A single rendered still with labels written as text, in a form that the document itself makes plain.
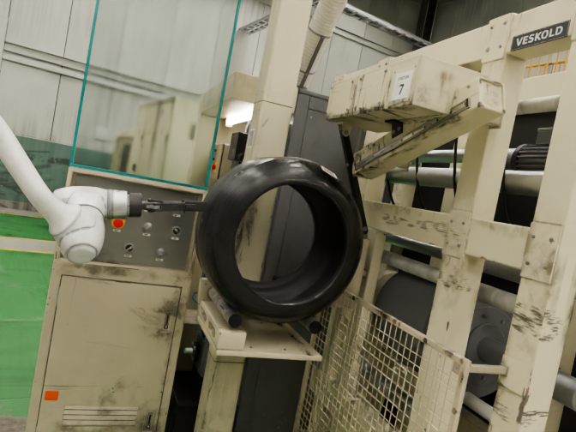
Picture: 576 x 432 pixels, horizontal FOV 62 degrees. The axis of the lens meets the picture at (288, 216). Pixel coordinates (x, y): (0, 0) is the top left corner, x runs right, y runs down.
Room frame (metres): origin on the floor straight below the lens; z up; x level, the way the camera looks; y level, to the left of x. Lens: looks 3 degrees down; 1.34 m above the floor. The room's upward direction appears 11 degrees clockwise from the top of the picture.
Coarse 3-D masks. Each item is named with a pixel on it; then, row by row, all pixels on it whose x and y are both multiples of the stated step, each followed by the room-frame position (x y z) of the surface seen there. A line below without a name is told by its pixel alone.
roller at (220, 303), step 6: (210, 294) 1.78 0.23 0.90; (216, 294) 1.73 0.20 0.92; (216, 300) 1.69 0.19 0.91; (222, 300) 1.65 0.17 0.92; (222, 306) 1.61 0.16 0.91; (228, 306) 1.58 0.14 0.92; (222, 312) 1.58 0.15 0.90; (228, 312) 1.53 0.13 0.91; (234, 312) 1.52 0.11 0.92; (228, 318) 1.50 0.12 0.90; (234, 318) 1.50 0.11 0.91; (240, 318) 1.51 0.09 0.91; (234, 324) 1.50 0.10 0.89; (240, 324) 1.51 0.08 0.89
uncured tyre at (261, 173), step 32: (256, 160) 1.61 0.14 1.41; (288, 160) 1.55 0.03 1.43; (224, 192) 1.50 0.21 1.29; (256, 192) 1.49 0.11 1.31; (320, 192) 1.83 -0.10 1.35; (224, 224) 1.46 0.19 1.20; (320, 224) 1.86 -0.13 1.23; (352, 224) 1.61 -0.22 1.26; (224, 256) 1.47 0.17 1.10; (320, 256) 1.87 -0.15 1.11; (352, 256) 1.62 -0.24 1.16; (224, 288) 1.50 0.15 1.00; (256, 288) 1.79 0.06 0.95; (288, 288) 1.83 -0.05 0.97; (320, 288) 1.77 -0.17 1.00; (288, 320) 1.58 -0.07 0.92
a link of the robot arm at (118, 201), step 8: (112, 192) 1.43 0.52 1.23; (120, 192) 1.44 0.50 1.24; (112, 200) 1.41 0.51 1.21; (120, 200) 1.42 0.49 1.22; (128, 200) 1.44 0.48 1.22; (112, 208) 1.41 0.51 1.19; (120, 208) 1.42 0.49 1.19; (128, 208) 1.44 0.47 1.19; (112, 216) 1.43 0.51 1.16; (120, 216) 1.43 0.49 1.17
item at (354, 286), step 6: (366, 240) 1.99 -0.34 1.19; (366, 246) 1.99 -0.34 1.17; (366, 252) 1.99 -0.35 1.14; (360, 264) 1.98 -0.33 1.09; (360, 270) 1.99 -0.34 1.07; (354, 276) 1.98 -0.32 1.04; (360, 276) 1.99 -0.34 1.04; (354, 282) 1.98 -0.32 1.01; (360, 282) 1.99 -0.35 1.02; (348, 288) 1.97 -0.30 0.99; (354, 288) 1.98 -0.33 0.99; (342, 294) 1.97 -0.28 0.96; (354, 294) 1.98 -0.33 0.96; (336, 300) 1.96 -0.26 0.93; (342, 300) 1.97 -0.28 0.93; (336, 306) 1.96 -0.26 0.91; (348, 306) 1.98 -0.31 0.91; (354, 306) 1.99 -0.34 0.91
